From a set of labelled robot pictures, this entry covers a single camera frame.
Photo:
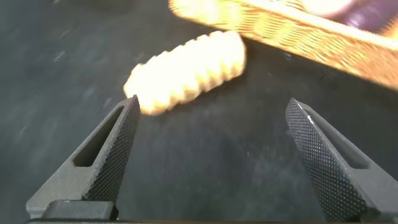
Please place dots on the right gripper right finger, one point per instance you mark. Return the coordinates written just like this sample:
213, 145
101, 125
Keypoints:
332, 168

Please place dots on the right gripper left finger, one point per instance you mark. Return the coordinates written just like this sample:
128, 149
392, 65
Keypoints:
102, 168

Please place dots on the striped bread roll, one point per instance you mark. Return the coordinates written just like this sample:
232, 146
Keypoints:
186, 71

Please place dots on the purple eggplant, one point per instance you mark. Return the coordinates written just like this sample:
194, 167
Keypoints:
373, 15

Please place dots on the pink egg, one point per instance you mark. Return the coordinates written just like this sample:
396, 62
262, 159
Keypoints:
326, 6

